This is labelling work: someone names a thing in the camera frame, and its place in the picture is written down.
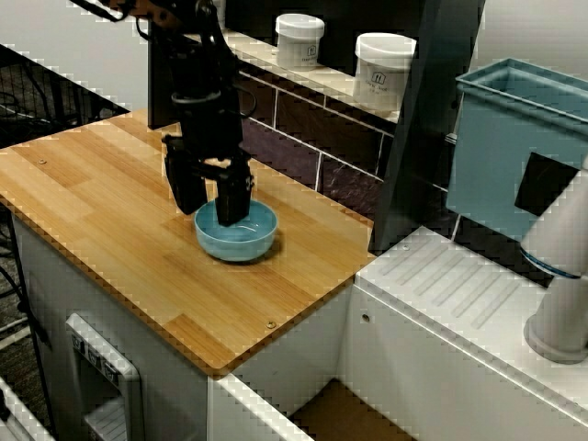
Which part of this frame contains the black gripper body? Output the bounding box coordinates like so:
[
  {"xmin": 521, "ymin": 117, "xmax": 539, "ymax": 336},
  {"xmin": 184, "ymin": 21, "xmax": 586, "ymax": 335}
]
[{"xmin": 161, "ymin": 90, "xmax": 254, "ymax": 184}]

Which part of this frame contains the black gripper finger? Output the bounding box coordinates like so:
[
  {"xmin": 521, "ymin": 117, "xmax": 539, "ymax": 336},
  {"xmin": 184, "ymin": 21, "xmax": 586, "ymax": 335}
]
[
  {"xmin": 164, "ymin": 151, "xmax": 208, "ymax": 216},
  {"xmin": 215, "ymin": 177, "xmax": 254, "ymax": 227}
]

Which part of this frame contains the light blue bowl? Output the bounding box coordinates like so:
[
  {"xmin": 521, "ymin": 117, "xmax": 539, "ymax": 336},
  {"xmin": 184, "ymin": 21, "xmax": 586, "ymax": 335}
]
[{"xmin": 194, "ymin": 199, "xmax": 279, "ymax": 264}]

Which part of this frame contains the white toy kitchen cabinet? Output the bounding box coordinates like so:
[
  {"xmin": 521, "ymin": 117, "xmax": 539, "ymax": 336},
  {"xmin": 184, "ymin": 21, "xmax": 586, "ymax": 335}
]
[{"xmin": 8, "ymin": 213, "xmax": 357, "ymax": 441}]

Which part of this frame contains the dark tall pillar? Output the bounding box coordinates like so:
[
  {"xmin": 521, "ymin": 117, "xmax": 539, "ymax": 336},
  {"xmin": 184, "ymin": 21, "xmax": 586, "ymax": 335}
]
[{"xmin": 370, "ymin": 0, "xmax": 487, "ymax": 257}]

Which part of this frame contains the white toy kitchen sink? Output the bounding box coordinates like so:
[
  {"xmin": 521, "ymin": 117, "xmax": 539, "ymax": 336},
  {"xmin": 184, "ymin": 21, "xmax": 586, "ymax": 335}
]
[{"xmin": 206, "ymin": 224, "xmax": 588, "ymax": 441}]

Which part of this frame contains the teal plastic bin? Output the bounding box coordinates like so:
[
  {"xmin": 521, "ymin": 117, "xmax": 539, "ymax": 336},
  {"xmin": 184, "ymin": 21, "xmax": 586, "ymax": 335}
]
[{"xmin": 447, "ymin": 57, "xmax": 588, "ymax": 243}]

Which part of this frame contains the pale grey toy faucet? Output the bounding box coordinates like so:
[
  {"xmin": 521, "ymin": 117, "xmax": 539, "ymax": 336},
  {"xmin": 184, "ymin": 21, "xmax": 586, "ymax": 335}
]
[{"xmin": 518, "ymin": 153, "xmax": 588, "ymax": 365}]

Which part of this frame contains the black wire mesh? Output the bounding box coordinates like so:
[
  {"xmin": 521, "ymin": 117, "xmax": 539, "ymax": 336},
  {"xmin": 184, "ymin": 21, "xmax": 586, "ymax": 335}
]
[{"xmin": 0, "ymin": 43, "xmax": 132, "ymax": 153}]

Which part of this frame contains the aluminium frame rail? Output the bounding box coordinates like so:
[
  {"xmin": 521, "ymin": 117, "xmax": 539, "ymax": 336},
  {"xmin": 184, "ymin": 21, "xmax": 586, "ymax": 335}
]
[{"xmin": 0, "ymin": 374, "xmax": 56, "ymax": 441}]

